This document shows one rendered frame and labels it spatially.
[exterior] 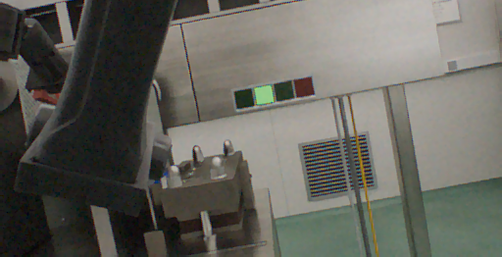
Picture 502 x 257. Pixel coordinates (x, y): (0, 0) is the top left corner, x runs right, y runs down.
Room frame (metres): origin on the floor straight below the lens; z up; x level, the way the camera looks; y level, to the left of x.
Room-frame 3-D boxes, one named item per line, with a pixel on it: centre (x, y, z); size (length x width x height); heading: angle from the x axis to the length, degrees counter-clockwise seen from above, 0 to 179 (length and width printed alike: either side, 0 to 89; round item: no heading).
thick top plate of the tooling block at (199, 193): (1.06, 0.14, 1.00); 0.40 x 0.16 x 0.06; 178
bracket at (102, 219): (0.86, 0.36, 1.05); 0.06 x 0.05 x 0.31; 178
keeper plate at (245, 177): (1.07, 0.04, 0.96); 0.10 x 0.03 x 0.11; 178
